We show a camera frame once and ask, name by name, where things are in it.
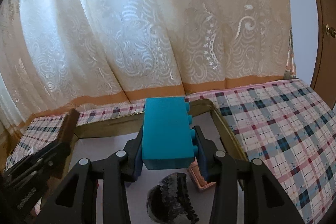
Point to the beige tissue pack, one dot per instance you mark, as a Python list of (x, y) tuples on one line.
[(202, 180)]

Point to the curtain tieback tassel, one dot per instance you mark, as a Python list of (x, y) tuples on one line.
[(290, 61)]

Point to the white paper sheet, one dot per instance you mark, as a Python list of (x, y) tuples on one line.
[(105, 145)]

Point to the black sequin pouch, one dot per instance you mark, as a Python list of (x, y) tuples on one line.
[(170, 196)]

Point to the cream patterned curtain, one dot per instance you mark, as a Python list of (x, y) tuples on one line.
[(131, 29)]

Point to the plaid tablecloth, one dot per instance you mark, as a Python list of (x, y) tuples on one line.
[(288, 134)]

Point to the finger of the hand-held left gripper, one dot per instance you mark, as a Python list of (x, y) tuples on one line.
[(56, 158)]

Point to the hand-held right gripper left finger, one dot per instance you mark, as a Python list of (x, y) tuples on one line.
[(136, 164)]

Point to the brass door knob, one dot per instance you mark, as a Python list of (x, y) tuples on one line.
[(331, 31)]

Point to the blue building block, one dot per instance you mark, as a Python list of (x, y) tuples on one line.
[(165, 132)]

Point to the gold tin box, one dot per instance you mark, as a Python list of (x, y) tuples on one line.
[(110, 126)]

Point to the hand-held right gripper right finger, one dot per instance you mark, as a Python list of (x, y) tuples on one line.
[(203, 166)]

